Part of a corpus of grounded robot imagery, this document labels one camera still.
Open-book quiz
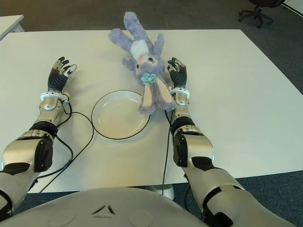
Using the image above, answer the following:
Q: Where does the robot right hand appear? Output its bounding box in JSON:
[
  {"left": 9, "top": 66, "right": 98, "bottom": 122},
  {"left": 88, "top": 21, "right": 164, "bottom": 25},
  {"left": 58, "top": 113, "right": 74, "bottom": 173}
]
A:
[{"left": 167, "top": 57, "right": 189, "bottom": 90}]

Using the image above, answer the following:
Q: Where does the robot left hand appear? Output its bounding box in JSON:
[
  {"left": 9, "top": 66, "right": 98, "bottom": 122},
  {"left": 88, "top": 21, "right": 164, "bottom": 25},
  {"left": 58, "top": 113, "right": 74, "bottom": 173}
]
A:
[{"left": 47, "top": 56, "right": 78, "bottom": 93}]

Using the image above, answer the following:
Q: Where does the purple plush bunny doll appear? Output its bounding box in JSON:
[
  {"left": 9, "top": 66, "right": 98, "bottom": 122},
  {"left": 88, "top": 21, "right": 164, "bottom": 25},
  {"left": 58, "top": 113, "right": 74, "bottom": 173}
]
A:
[{"left": 108, "top": 11, "right": 176, "bottom": 116}]

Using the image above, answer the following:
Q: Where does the white plate black rim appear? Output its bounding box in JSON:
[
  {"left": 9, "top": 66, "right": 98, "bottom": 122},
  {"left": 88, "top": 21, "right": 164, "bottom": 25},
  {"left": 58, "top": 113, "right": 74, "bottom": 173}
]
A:
[{"left": 91, "top": 90, "right": 151, "bottom": 140}]

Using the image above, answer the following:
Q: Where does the white neighbouring desk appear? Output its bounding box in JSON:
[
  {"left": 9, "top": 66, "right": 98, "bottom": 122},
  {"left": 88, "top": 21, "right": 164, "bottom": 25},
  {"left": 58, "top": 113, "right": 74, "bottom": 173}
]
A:
[{"left": 0, "top": 14, "right": 25, "bottom": 41}]

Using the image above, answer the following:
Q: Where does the black office chair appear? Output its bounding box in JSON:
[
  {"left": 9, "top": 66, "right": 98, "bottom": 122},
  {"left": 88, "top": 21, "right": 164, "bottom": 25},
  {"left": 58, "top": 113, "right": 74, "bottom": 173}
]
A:
[{"left": 238, "top": 0, "right": 274, "bottom": 28}]

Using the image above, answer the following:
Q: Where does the white table leg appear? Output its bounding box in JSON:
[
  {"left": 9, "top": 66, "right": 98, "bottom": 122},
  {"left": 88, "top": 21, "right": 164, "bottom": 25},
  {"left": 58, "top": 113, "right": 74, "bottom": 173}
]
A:
[{"left": 144, "top": 184, "right": 175, "bottom": 199}]

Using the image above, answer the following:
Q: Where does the silver robot torso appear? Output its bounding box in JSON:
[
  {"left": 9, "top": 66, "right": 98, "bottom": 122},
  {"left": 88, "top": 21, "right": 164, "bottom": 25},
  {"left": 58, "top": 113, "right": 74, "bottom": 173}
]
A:
[{"left": 0, "top": 186, "right": 209, "bottom": 227}]

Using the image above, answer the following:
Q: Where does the thin black looping cable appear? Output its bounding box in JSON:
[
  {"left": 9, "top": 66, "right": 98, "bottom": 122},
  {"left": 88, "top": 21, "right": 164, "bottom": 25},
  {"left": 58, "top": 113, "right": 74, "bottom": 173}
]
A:
[{"left": 39, "top": 96, "right": 95, "bottom": 193}]

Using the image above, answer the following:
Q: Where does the long black right arm cable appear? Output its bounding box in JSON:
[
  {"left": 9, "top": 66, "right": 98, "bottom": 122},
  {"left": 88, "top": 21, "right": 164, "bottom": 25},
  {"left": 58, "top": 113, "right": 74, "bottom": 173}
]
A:
[{"left": 162, "top": 93, "right": 177, "bottom": 196}]

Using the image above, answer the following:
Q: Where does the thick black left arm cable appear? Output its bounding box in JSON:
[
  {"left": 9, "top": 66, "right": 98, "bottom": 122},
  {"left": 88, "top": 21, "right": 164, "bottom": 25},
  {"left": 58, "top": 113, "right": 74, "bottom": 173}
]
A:
[{"left": 28, "top": 134, "right": 73, "bottom": 189}]

